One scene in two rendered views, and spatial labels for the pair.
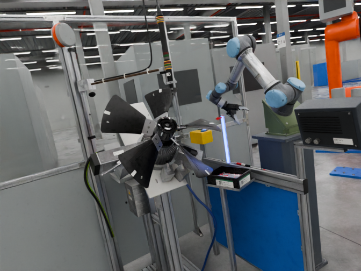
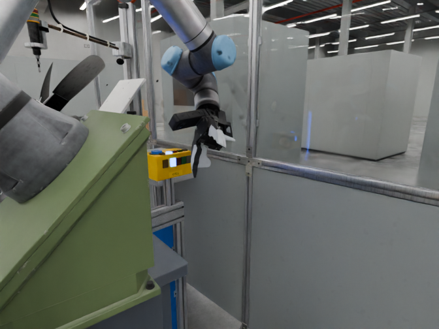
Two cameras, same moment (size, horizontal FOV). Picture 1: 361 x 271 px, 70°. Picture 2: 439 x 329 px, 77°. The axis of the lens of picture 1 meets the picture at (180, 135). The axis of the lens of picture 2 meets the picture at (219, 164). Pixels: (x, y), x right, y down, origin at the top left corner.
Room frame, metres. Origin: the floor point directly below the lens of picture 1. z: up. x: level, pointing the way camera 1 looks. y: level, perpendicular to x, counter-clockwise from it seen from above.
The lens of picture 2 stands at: (1.88, -1.19, 1.27)
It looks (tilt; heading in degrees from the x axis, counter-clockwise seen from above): 14 degrees down; 75
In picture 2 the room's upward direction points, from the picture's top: straight up
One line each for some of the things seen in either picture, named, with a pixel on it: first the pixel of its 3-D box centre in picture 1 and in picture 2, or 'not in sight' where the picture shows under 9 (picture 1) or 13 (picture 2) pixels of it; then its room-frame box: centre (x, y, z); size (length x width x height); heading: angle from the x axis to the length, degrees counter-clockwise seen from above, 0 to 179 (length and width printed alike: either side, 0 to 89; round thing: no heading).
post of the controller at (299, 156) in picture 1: (299, 159); not in sight; (1.24, -0.57, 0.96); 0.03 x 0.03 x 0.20; 30
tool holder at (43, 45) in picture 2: (167, 75); (36, 33); (1.52, 0.01, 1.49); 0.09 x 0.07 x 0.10; 65
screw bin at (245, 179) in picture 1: (229, 177); not in sight; (1.46, -0.25, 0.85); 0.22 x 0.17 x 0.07; 45
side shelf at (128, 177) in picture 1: (136, 171); (158, 173); (1.93, 0.38, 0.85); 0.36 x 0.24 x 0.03; 120
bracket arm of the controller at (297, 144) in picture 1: (318, 145); not in sight; (1.15, -0.63, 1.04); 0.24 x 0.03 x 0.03; 30
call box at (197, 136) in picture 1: (201, 137); (167, 164); (1.95, -0.16, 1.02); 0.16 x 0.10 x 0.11; 30
